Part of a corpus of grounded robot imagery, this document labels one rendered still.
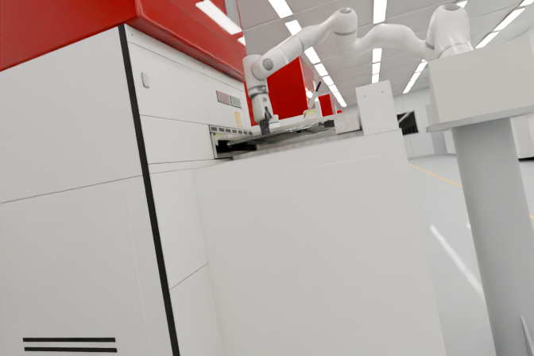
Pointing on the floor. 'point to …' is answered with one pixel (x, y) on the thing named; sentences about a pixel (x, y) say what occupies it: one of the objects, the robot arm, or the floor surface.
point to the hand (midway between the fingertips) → (265, 133)
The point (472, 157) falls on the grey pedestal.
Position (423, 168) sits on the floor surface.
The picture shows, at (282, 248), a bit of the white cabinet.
